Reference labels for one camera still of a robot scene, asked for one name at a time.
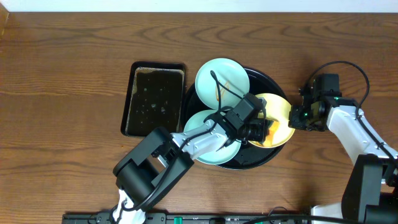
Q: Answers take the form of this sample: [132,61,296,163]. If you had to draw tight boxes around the yellow sponge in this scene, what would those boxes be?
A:
[263,121,280,147]

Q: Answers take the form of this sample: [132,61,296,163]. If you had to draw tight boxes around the yellow plate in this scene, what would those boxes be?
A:
[249,93,295,148]

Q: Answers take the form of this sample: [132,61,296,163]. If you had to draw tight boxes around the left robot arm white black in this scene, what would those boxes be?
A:
[112,108,267,223]

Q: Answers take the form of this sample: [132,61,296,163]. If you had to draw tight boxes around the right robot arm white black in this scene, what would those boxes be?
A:
[289,97,397,223]

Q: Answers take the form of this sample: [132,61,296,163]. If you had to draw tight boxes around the round black serving tray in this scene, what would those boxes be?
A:
[180,67,286,170]

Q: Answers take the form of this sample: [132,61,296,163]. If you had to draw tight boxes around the black rectangular water tray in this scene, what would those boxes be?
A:
[121,61,185,137]

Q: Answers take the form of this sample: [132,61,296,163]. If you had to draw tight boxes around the lower light blue plate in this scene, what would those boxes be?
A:
[183,110,241,165]

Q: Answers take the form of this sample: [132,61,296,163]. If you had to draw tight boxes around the light blue plate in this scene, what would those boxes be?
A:
[195,58,250,110]
[183,110,241,165]

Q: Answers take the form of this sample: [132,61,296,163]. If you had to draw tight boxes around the upper light blue plate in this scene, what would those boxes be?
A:
[195,58,250,110]

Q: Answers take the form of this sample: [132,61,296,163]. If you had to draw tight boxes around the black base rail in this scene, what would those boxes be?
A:
[61,212,315,224]

